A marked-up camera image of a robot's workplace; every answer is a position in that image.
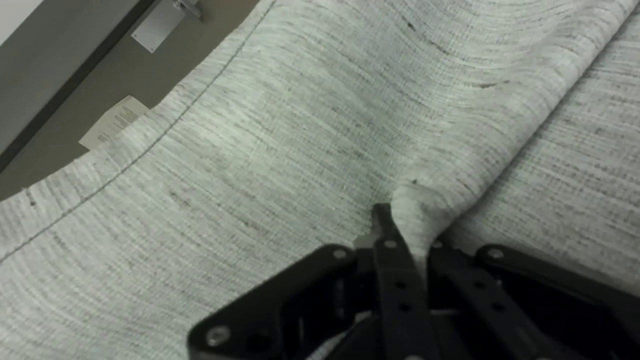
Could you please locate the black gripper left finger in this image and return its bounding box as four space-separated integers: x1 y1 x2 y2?
371 203 434 360

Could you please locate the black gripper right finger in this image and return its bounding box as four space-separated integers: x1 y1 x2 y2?
425 239 571 360

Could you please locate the white grey woven curtain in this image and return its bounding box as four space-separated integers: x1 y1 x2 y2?
0 0 640 360

